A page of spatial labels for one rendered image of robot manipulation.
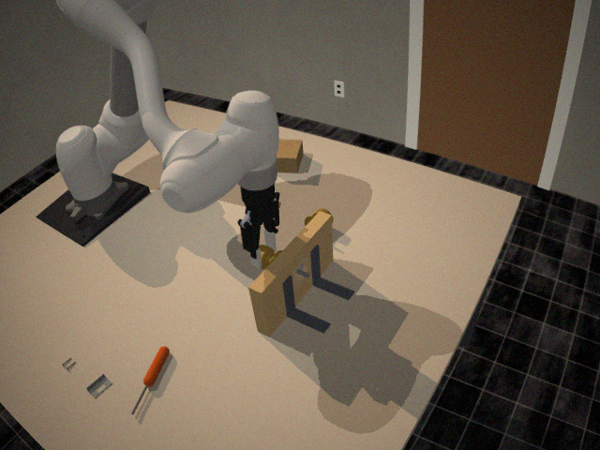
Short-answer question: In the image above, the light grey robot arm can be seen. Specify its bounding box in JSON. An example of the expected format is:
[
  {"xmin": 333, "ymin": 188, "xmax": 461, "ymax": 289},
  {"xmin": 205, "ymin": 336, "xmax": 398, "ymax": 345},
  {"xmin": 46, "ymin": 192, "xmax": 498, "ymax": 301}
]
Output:
[{"xmin": 56, "ymin": 0, "xmax": 279, "ymax": 221}]

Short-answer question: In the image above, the orange-handled screwdriver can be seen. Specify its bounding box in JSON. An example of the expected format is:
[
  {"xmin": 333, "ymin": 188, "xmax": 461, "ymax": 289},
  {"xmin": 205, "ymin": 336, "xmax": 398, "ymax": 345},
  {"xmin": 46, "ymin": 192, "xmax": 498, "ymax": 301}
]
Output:
[{"xmin": 132, "ymin": 346, "xmax": 170, "ymax": 414}]

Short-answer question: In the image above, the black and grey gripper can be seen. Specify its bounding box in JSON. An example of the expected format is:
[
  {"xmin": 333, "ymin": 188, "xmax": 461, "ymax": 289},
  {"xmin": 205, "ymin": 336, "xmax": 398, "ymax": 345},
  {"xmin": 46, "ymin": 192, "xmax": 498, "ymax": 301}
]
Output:
[{"xmin": 238, "ymin": 184, "xmax": 279, "ymax": 268}]

